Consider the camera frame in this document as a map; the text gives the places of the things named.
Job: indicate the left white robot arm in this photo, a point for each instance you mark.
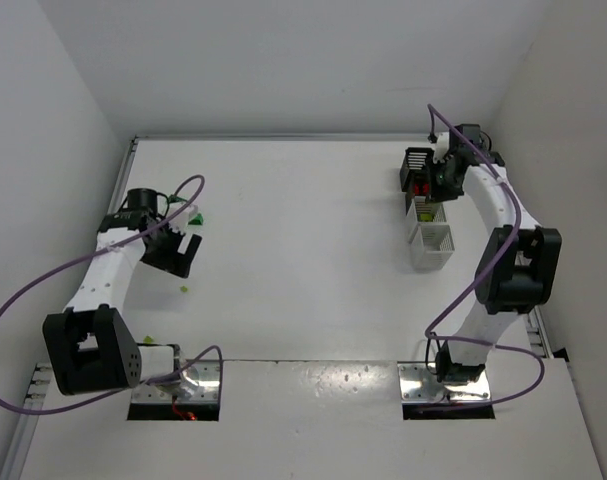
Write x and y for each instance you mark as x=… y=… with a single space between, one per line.
x=89 y=344

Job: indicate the white mesh container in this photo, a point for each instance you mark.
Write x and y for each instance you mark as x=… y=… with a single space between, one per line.
x=431 y=247
x=421 y=212

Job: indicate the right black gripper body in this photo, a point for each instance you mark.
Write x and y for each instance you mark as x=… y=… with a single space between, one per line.
x=428 y=181

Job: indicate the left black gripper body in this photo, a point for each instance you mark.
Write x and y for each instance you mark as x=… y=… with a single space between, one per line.
x=170 y=251

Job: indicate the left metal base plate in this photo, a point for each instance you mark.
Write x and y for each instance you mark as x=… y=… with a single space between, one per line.
x=198 y=385

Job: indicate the near white mesh container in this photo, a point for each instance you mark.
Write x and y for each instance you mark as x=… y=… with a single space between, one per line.
x=431 y=247

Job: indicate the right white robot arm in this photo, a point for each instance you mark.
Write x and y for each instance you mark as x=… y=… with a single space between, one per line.
x=517 y=268

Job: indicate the metal base plate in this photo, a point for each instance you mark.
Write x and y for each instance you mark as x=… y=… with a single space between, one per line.
x=418 y=386
x=198 y=385

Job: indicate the left aluminium frame rail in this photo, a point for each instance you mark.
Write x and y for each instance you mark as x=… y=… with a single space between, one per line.
x=42 y=375

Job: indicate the black mesh container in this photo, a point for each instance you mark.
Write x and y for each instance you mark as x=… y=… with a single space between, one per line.
x=414 y=184
x=415 y=160

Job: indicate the right aluminium frame rail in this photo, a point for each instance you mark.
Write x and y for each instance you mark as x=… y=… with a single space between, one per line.
x=536 y=330

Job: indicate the red lego brick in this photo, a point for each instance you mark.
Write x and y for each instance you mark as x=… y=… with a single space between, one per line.
x=422 y=189

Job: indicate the far black mesh container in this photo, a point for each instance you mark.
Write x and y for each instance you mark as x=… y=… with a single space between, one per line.
x=415 y=160

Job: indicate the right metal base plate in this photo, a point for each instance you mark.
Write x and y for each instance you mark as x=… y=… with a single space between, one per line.
x=418 y=386

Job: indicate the aluminium frame rail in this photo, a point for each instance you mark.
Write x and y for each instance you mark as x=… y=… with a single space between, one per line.
x=42 y=375
x=536 y=330

